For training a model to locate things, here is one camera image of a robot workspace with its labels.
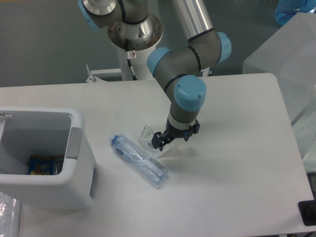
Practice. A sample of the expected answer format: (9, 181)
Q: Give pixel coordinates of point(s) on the blue yellow snack packet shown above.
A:
(51, 165)

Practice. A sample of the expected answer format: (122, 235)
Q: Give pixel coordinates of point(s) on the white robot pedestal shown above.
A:
(133, 64)

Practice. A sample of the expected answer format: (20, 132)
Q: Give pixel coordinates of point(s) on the blue plastic bag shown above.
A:
(286, 9)

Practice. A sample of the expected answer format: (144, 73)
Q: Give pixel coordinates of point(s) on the clear plastic wrapper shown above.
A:
(144, 135)

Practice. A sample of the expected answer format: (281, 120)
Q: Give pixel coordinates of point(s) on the crushed clear plastic bottle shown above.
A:
(142, 162)

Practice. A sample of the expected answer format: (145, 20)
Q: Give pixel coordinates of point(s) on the translucent plastic box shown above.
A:
(290, 55)

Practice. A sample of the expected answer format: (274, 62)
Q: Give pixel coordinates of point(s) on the white trash can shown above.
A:
(45, 131)

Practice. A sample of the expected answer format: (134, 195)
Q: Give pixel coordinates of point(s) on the white metal base frame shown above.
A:
(106, 73)

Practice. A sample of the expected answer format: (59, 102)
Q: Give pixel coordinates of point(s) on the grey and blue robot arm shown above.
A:
(135, 32)

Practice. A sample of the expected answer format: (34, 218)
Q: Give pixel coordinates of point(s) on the clear plastic sheet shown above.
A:
(10, 210)

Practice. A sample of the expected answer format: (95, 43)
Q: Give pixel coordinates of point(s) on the black device at table edge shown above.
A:
(308, 212)

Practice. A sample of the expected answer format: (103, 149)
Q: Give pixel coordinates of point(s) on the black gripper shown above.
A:
(174, 130)

